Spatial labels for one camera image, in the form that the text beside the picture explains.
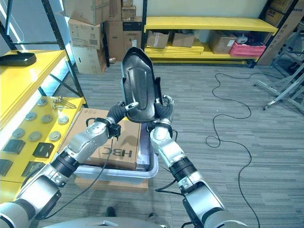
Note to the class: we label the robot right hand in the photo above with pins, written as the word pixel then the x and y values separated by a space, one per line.
pixel 164 111

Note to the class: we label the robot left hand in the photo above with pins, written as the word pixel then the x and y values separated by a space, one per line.
pixel 116 112

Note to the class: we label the black sole-shaped part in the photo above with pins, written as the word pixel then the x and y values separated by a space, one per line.
pixel 20 59
pixel 139 80

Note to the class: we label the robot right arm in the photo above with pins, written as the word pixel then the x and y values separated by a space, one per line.
pixel 166 142

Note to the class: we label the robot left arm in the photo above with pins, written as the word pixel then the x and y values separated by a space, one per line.
pixel 88 142

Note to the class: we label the HBC cardboard box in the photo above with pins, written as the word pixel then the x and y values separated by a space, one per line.
pixel 123 145

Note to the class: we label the purple printed box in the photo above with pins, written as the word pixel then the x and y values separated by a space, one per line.
pixel 143 161

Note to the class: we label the pale cardboard box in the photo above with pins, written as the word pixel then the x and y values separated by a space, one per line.
pixel 89 60

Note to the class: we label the grey plastic box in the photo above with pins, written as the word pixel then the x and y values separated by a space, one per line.
pixel 142 174

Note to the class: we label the tall brown cardboard box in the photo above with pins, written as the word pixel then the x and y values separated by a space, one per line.
pixel 114 40

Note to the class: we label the small brown cardboard box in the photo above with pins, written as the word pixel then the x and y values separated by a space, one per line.
pixel 183 40

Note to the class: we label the cardboard box with black top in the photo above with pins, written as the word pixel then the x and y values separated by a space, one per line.
pixel 131 33

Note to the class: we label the cardboard box with barcode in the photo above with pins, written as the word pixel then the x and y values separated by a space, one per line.
pixel 84 34

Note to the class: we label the cardboard box with label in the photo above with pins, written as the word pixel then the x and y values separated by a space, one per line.
pixel 221 44

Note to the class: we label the long yellow shelf unit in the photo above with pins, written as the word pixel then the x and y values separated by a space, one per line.
pixel 209 23

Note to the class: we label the pink box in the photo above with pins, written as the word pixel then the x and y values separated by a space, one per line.
pixel 247 50

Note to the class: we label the narrow cardboard box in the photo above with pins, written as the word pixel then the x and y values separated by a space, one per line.
pixel 115 9

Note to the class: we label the yellow shelf board with parts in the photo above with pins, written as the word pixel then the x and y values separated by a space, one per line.
pixel 14 156

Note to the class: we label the printed brown cardboard box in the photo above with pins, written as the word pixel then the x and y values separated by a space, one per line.
pixel 273 17

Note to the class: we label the cardboard box with tape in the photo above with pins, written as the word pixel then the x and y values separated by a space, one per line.
pixel 283 5

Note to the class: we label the round metal disc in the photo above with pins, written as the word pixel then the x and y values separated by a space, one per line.
pixel 18 133
pixel 42 102
pixel 46 118
pixel 63 120
pixel 31 116
pixel 54 136
pixel 35 136

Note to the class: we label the long metal bolt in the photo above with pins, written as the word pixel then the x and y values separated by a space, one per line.
pixel 55 101
pixel 60 97
pixel 55 107

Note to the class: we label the stack of yellow panels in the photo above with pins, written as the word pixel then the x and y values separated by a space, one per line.
pixel 175 50

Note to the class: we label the flat cardboard sheet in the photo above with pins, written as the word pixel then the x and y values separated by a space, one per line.
pixel 118 186

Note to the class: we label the black square part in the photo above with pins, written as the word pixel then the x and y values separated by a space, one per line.
pixel 5 166
pixel 43 150
pixel 31 168
pixel 13 146

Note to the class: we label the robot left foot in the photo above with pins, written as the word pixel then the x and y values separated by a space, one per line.
pixel 110 211

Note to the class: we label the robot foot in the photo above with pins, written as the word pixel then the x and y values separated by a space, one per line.
pixel 153 215
pixel 110 211

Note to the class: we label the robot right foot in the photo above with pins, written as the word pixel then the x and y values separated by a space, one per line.
pixel 153 215

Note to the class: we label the white device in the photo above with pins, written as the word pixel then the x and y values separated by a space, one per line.
pixel 242 39

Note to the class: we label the silver robot body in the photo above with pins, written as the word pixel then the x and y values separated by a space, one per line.
pixel 102 224

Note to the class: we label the long flat cardboard carton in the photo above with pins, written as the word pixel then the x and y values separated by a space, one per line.
pixel 280 38

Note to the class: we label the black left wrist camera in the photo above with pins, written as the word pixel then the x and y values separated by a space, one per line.
pixel 115 131

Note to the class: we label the black shelf frame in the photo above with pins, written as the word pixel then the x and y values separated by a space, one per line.
pixel 69 64

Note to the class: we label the aluminium profile frame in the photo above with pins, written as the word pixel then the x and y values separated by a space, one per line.
pixel 288 78

